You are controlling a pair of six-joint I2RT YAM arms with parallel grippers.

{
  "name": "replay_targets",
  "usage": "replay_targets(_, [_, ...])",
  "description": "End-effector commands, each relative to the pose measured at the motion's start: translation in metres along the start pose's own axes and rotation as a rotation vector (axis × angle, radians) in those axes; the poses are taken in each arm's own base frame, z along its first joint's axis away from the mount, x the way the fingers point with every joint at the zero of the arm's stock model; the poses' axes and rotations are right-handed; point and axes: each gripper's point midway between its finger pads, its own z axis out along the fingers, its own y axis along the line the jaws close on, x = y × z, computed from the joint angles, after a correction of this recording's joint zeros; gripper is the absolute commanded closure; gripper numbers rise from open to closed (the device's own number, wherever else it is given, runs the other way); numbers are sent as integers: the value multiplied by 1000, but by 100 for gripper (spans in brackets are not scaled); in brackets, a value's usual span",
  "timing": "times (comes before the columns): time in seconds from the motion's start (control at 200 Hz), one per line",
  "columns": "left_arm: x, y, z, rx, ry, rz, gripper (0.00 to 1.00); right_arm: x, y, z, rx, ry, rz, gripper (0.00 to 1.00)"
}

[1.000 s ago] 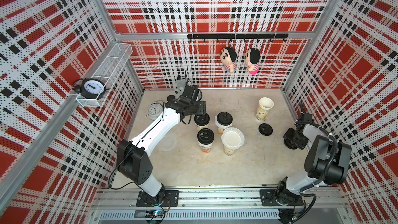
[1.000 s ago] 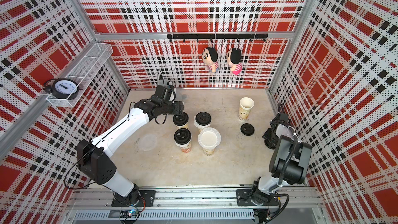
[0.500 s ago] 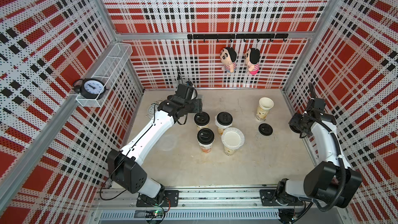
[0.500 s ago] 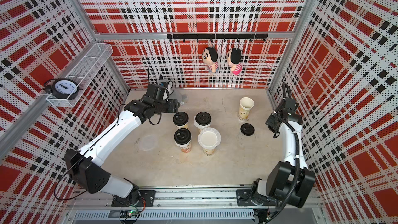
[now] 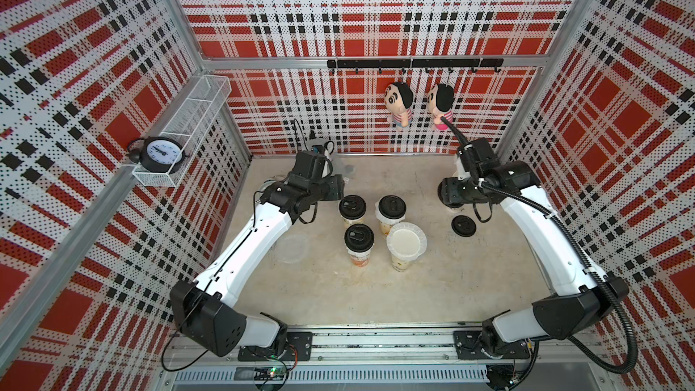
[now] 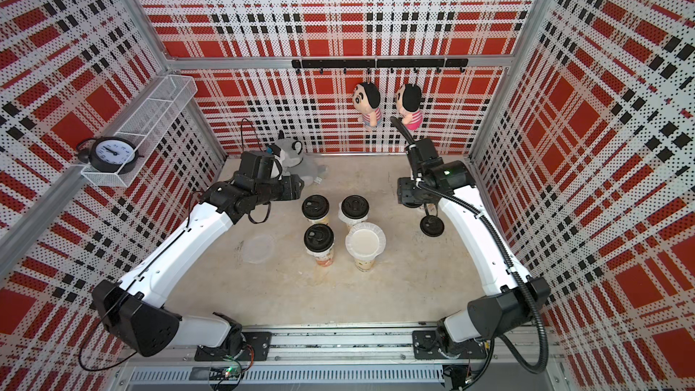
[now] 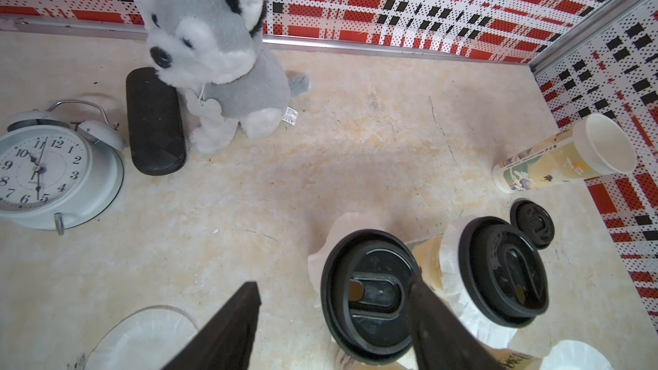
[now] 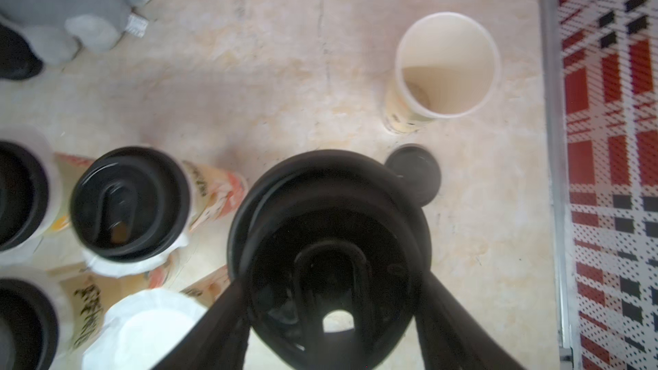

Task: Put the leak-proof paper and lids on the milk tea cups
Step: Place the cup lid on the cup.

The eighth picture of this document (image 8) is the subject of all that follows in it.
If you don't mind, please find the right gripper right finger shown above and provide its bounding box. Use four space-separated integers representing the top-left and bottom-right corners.
415 272 523 370

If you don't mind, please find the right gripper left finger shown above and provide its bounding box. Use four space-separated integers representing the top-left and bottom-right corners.
155 279 250 369

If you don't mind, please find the black cup lid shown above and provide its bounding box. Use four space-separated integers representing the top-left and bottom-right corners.
70 147 193 263
1 141 50 251
227 150 432 369
385 144 442 207
1 279 59 369

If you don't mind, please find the paper milk tea cup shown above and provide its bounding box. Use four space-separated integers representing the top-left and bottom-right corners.
46 152 95 234

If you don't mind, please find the black glasses case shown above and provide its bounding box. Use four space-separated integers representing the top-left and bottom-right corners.
0 25 44 82

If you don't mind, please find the grey husky plush toy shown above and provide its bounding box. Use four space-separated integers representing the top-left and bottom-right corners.
1 0 152 65

